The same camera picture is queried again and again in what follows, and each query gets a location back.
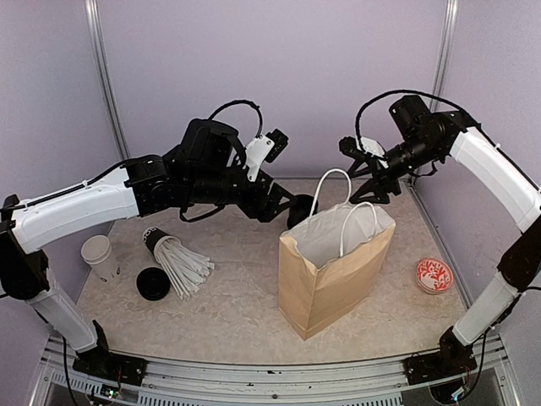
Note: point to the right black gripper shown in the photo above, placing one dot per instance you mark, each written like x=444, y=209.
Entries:
x=377, y=184

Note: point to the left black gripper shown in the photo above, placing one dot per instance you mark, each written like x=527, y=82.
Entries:
x=266, y=210

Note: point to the brown paper bag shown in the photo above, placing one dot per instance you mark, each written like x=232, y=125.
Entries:
x=329, y=262

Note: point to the bundle of white straws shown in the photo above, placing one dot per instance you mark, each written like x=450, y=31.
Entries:
x=186, y=269

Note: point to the black cup holding straws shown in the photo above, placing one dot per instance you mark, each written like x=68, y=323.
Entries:
x=153, y=237

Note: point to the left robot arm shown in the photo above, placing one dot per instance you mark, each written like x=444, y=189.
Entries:
x=209, y=166

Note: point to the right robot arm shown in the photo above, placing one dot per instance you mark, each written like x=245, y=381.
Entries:
x=433, y=130

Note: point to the red patterned small plate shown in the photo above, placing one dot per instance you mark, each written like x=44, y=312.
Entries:
x=433, y=276

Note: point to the stack of black lids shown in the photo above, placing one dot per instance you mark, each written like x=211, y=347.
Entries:
x=153, y=283

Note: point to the stack of white paper cups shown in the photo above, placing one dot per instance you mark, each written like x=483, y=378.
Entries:
x=98, y=254

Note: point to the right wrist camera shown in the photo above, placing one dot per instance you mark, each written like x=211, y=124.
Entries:
x=361, y=149

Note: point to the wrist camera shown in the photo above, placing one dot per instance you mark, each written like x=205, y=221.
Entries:
x=361, y=149
x=264, y=148

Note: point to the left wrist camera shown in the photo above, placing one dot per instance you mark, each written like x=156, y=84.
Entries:
x=264, y=148

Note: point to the right aluminium corner post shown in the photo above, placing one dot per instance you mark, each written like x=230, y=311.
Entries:
x=446, y=43

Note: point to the aluminium corner post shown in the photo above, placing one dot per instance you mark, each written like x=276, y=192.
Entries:
x=100, y=53
x=446, y=43

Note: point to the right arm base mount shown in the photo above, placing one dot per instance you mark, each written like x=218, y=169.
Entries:
x=421, y=368

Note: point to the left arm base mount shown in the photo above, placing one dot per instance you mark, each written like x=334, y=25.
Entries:
x=120, y=368

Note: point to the left aluminium corner post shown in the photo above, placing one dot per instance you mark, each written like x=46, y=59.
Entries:
x=100, y=53

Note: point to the front aluminium frame rail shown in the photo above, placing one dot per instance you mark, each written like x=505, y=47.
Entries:
x=370, y=382

